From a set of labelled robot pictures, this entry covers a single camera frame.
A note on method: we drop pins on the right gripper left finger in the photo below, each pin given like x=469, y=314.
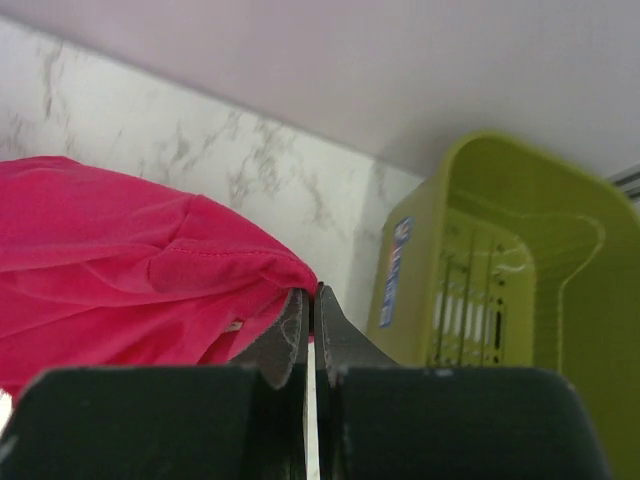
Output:
x=241, y=420

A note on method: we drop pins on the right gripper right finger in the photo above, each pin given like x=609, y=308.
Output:
x=380, y=420

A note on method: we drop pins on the olive green plastic basket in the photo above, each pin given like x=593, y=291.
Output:
x=509, y=256

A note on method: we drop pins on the pink red t shirt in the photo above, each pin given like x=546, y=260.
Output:
x=100, y=268

